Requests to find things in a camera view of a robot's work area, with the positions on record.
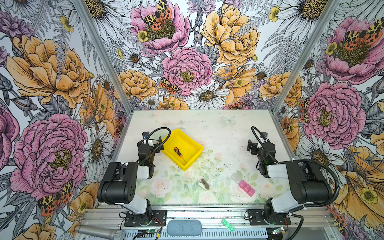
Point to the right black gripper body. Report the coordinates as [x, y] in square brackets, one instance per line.
[256, 150]

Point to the pink clear plastic block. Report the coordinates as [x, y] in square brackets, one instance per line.
[242, 184]

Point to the yellow plastic bin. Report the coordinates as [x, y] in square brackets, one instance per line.
[190, 149]

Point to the grey metal cylinder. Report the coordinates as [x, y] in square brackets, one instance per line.
[101, 232]

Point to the small green plastic piece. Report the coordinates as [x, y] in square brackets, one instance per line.
[229, 226]

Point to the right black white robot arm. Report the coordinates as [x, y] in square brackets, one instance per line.
[311, 184]

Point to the small green circuit board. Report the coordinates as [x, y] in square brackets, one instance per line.
[278, 231]

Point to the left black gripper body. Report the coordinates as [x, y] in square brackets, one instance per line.
[157, 150]

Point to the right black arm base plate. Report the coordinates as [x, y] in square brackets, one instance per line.
[259, 217]

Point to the aluminium front rail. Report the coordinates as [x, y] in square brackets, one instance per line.
[210, 216]

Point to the orange black handled screwdriver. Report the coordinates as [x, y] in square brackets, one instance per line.
[182, 160]

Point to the grey oval pad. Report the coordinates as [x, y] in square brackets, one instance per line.
[187, 228]

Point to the small grey metal clip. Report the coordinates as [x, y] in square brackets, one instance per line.
[203, 184]

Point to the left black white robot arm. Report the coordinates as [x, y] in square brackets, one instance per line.
[118, 186]

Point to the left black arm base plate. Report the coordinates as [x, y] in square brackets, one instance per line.
[157, 218]

